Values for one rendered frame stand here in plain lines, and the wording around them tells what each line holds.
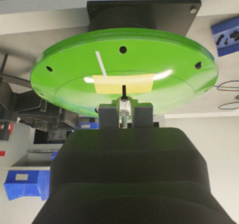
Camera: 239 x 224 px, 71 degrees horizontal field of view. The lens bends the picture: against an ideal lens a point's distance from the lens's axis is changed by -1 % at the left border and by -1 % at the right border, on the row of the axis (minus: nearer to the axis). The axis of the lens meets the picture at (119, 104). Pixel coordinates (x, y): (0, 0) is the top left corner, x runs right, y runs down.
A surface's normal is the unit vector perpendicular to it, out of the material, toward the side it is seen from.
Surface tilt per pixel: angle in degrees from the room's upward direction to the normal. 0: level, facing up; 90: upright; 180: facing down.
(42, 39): 0
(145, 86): 14
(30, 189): 90
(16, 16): 0
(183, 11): 0
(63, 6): 90
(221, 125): 90
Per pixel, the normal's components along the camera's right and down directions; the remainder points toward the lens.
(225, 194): -0.07, -0.31
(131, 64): 0.04, 0.76
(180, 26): 0.02, 0.95
